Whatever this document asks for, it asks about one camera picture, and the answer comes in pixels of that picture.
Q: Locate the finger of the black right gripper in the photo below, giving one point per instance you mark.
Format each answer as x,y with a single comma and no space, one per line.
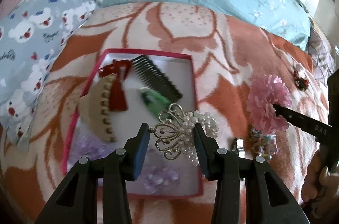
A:
305,123

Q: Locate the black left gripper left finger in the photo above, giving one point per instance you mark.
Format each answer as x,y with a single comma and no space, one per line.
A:
75,198

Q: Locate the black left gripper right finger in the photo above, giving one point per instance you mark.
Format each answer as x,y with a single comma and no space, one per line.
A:
268,200

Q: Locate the pink ruffled scrunchie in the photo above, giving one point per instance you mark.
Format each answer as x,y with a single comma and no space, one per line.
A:
265,92

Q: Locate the beige claw hair clip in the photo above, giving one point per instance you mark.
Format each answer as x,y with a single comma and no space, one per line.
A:
94,110

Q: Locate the pearl crown hair clip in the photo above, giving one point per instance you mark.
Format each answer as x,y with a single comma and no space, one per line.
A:
174,132

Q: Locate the red cardboard box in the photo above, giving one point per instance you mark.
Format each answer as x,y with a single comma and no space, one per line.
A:
178,67

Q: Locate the green braided hair clip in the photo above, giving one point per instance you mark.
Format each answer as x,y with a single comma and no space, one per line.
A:
153,101

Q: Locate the right hand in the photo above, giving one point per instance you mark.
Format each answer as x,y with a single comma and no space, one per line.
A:
321,186

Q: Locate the black beaded scrunchie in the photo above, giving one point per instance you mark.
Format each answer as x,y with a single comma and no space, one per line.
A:
300,82

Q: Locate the pastel beaded hair accessory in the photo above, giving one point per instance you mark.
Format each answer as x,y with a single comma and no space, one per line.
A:
264,145

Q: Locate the silver rhinestone hair clip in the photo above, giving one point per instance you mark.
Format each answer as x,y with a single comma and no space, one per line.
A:
238,147

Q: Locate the red and white blanket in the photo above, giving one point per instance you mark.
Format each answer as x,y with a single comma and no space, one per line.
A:
226,53

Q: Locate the purple flower hair clip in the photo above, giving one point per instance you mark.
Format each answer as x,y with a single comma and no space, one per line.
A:
156,178

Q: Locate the red bow hair clip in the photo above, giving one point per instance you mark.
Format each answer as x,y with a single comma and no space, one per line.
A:
121,70

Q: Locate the black comb hair clip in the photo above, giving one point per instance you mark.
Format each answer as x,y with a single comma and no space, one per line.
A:
155,79

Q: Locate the bear print pillow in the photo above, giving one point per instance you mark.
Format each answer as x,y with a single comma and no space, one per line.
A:
32,37

